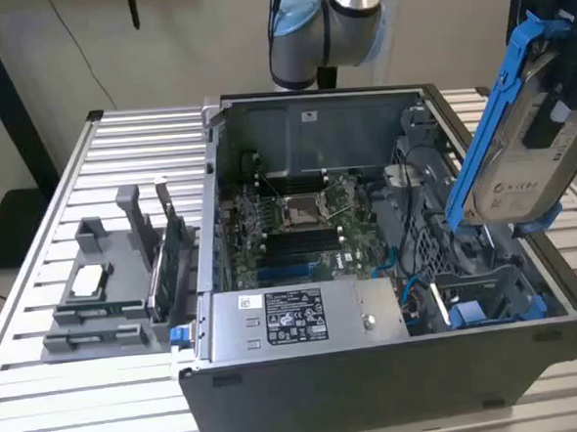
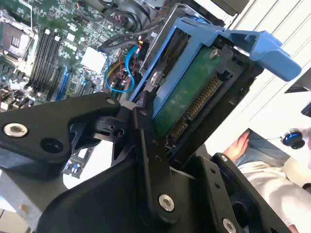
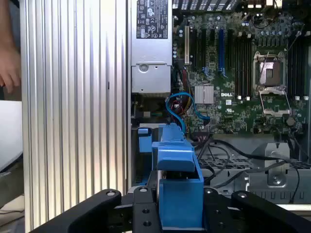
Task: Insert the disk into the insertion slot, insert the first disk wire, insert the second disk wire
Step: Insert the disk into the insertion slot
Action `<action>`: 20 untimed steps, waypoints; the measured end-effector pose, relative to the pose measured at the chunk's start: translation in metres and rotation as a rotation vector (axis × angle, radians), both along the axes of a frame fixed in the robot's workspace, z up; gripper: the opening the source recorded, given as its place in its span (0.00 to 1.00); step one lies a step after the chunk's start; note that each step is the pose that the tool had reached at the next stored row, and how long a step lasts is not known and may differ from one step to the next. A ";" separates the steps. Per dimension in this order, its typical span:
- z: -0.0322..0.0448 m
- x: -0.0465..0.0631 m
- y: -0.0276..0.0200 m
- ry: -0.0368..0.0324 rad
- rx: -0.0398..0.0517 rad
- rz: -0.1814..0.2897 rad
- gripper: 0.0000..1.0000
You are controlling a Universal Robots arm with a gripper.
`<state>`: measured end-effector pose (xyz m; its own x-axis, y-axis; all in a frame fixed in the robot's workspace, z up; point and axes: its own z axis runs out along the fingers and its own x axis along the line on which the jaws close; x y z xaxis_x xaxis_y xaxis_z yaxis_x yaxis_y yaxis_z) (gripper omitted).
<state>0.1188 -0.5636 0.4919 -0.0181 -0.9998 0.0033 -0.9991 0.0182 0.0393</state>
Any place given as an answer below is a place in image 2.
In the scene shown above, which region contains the person's hand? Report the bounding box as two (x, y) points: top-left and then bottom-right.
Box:
(223, 131), (251, 162)

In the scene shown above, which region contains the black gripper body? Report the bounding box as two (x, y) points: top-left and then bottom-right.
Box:
(36, 157), (219, 233)

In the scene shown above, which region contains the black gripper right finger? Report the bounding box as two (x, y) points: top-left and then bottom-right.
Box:
(191, 152), (294, 233)

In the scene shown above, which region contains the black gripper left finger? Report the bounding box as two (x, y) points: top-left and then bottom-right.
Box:
(0, 91), (182, 225)

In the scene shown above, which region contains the hard disk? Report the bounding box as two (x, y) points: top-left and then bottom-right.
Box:
(131, 17), (302, 170)

